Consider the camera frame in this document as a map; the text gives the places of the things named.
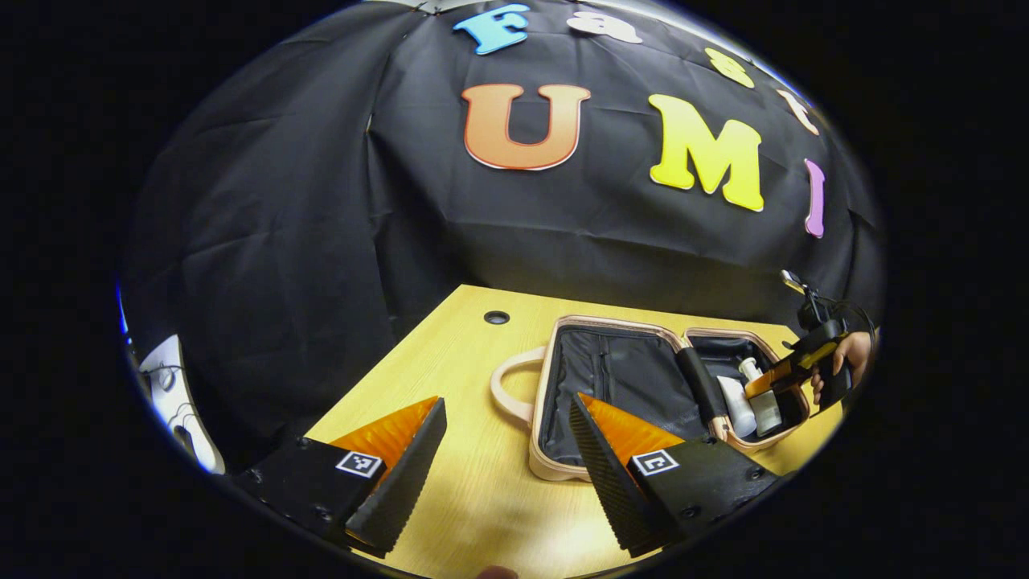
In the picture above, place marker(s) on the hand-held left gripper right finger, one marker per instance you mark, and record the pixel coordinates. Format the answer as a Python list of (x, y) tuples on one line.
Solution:
[(615, 482)]

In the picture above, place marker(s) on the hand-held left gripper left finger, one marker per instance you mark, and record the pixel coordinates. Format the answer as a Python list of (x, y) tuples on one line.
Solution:
[(406, 482)]

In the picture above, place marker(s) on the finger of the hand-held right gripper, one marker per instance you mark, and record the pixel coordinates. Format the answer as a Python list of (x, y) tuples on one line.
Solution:
[(792, 371)]

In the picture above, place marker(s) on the white pump bottle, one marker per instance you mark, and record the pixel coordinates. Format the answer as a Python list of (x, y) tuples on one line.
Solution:
[(764, 406)]

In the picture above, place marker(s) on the white skin care tube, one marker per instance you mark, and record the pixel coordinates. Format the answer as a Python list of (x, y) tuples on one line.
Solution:
[(735, 406)]

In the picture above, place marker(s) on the pink suitcase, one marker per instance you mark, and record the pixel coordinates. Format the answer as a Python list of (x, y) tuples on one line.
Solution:
[(611, 378)]

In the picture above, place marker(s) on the black backdrop cloth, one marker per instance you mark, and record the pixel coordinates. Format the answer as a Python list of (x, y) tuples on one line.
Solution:
[(321, 241)]

